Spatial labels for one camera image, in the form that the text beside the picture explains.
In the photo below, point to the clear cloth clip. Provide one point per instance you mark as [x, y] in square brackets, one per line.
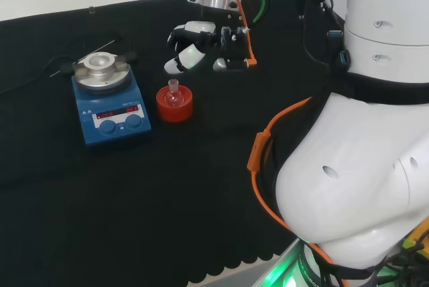
[91, 9]

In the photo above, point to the black bench cloth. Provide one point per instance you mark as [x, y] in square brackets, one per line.
[167, 200]

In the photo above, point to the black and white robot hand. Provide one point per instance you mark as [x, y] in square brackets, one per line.
[196, 30]

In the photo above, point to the grey metal base plate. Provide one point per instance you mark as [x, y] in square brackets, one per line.
[268, 268]

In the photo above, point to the thin steel probe rod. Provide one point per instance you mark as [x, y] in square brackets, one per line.
[100, 47]

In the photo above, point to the clear round-bottom glass flask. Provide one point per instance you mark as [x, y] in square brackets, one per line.
[174, 97]

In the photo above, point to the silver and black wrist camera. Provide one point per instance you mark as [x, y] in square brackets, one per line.
[231, 64]

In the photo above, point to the blue-base heater with steel top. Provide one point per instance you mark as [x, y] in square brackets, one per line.
[114, 126]

